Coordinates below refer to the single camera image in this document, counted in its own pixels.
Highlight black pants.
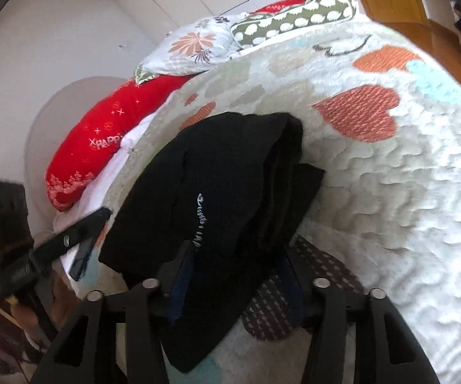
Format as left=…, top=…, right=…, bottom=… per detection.
left=99, top=113, right=323, bottom=373

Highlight left hand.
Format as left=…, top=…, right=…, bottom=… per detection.
left=7, top=271, right=80, bottom=348

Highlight white bed sheet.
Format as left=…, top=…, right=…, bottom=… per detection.
left=52, top=94, right=173, bottom=296

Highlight long red pillow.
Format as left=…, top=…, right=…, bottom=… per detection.
left=45, top=75, right=193, bottom=212

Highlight heart patterned quilt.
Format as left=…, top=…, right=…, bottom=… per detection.
left=103, top=15, right=461, bottom=383

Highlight white round headboard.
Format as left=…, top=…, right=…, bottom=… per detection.
left=24, top=76, right=125, bottom=237

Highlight white floral pillow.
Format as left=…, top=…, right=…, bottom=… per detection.
left=134, top=12, right=248, bottom=85

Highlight green white patterned pillow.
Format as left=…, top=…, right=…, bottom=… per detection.
left=230, top=0, right=359, bottom=50

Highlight red pillow at headboard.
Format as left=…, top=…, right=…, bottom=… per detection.
left=254, top=0, right=306, bottom=14

